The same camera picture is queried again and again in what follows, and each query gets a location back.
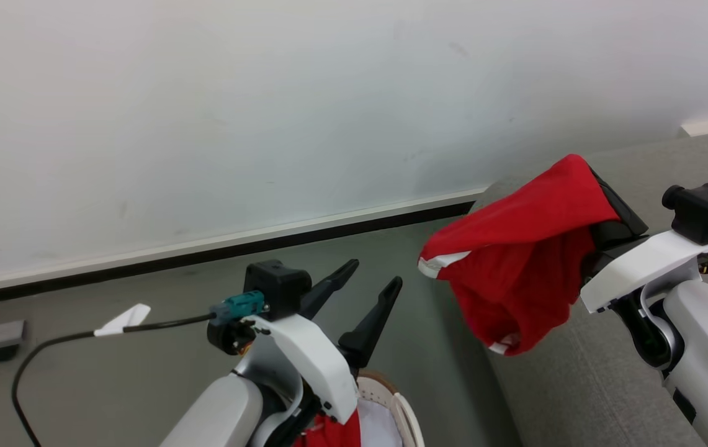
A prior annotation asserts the red clothing piece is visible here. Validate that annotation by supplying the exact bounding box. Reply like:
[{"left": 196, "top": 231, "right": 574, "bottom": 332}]
[{"left": 292, "top": 410, "right": 362, "bottom": 447}]

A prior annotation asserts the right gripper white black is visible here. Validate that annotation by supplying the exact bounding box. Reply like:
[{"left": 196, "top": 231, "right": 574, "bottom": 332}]
[{"left": 579, "top": 163, "right": 708, "bottom": 315}]

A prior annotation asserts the grey fabric sofa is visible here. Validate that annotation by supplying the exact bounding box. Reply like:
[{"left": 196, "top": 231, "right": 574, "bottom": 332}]
[{"left": 419, "top": 126, "right": 708, "bottom": 447}]

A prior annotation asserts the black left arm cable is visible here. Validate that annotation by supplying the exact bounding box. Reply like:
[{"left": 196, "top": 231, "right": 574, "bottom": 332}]
[{"left": 11, "top": 313, "right": 217, "bottom": 447}]

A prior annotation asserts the teal left cable connector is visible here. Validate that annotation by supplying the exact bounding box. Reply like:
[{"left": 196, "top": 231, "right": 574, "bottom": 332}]
[{"left": 209, "top": 290, "right": 267, "bottom": 325}]

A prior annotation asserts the white laundry basket brown rim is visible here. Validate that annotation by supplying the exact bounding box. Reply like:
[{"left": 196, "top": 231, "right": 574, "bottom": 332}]
[{"left": 354, "top": 369, "right": 426, "bottom": 447}]

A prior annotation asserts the white and black baseboard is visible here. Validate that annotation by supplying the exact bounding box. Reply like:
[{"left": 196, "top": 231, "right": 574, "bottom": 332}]
[{"left": 0, "top": 184, "right": 492, "bottom": 310}]

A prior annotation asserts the white cable tag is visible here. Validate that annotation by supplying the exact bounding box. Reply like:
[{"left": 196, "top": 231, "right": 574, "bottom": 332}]
[{"left": 94, "top": 303, "right": 152, "bottom": 338}]

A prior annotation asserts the white clothing piece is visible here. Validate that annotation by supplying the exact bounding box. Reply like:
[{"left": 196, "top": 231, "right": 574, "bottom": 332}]
[{"left": 357, "top": 397, "right": 405, "bottom": 447}]

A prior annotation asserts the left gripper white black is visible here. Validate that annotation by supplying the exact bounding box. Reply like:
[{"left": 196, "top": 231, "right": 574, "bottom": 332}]
[{"left": 207, "top": 259, "right": 404, "bottom": 447}]

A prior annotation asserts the red garment with white trim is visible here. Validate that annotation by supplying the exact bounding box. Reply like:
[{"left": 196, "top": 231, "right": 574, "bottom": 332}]
[{"left": 417, "top": 153, "right": 622, "bottom": 357}]

